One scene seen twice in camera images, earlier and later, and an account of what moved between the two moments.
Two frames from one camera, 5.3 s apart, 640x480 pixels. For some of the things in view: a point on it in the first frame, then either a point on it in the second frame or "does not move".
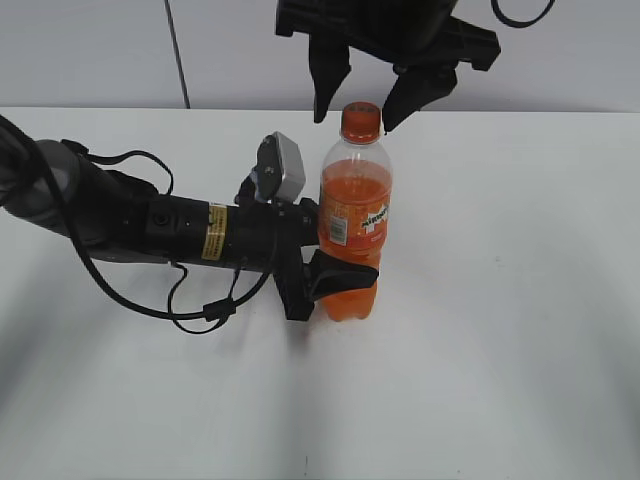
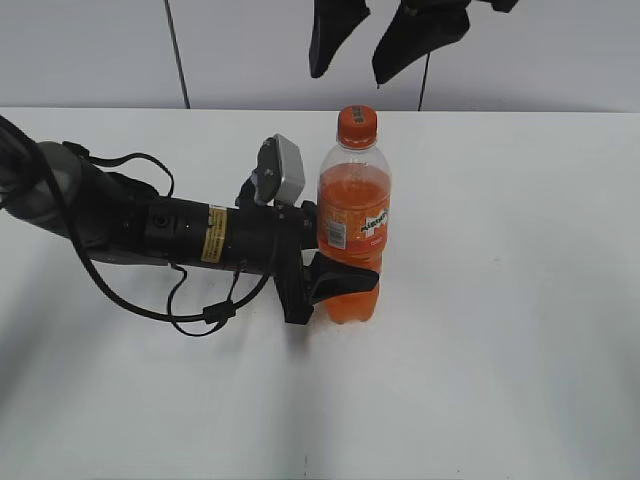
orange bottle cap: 361,123 does not move
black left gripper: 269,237 does not move
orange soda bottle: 355,201 does not move
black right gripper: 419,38 to 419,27
